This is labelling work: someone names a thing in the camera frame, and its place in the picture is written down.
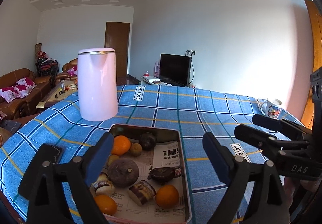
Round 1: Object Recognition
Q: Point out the orange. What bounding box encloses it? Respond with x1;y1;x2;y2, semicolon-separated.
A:
94;195;117;215

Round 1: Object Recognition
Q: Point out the orange textured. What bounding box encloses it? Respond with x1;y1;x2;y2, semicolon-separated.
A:
111;135;132;156

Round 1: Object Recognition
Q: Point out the orange smooth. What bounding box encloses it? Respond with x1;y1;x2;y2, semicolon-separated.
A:
155;184;179;209

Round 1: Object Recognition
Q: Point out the green kiwi front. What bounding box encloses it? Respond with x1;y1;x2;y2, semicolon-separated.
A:
129;143;142;157

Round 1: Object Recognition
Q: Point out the green kiwi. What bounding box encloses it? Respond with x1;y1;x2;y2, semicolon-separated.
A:
129;143;142;157
107;154;120;167

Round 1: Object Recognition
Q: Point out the green kiwi back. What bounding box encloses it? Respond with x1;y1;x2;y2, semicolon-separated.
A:
107;154;120;167

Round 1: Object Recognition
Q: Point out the person right hand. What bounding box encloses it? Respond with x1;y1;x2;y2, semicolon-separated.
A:
283;177;321;219

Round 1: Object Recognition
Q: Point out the white printed mug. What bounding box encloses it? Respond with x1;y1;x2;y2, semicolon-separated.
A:
261;99;282;119

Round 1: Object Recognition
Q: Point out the black smartphone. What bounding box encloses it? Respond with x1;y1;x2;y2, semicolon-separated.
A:
49;146;63;165

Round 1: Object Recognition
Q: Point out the blue plaid tablecloth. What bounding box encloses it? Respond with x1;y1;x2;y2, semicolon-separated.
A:
0;84;305;224

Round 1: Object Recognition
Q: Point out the pink metal tin box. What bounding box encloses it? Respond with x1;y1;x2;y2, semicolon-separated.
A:
90;124;192;223

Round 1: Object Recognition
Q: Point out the printed paper liner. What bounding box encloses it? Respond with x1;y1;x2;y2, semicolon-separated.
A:
91;136;189;223

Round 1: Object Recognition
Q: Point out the pink electric kettle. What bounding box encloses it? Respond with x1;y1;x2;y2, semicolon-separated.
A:
77;48;118;122

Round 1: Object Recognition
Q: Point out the coffee table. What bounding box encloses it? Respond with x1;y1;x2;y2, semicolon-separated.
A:
36;81;77;109

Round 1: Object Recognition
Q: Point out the pink floral cushion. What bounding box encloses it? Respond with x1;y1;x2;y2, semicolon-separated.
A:
1;77;36;103

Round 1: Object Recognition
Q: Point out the brown leather sofa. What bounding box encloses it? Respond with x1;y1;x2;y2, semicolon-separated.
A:
1;68;54;120

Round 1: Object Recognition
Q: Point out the orange wooden door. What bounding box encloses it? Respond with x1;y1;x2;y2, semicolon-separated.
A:
301;0;322;129

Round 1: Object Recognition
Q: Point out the brown leather armchair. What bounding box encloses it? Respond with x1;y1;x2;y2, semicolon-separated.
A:
55;58;77;85

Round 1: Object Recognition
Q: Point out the black television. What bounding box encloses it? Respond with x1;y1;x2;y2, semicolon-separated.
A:
159;53;192;87

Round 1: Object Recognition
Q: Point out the tv stand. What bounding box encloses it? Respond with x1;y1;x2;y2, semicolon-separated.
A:
126;74;196;88

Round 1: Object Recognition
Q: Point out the brown wooden door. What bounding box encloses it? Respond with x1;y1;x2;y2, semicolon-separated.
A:
105;22;130;78

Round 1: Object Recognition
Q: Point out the black tv cable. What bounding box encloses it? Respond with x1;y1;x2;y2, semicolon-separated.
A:
185;50;196;87

